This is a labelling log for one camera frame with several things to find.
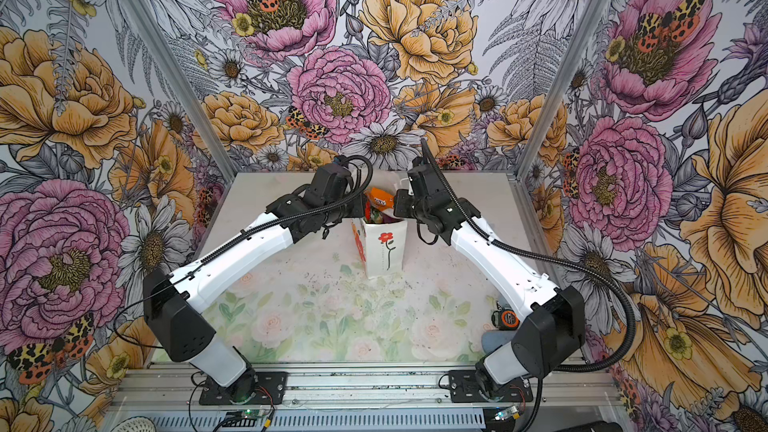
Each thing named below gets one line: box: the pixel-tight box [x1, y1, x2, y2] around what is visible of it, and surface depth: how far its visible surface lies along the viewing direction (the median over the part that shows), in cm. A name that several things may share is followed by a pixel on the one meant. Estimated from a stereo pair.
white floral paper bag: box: [351, 218, 408, 279], surface depth 84 cm
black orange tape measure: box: [491, 308, 520, 331], surface depth 84 cm
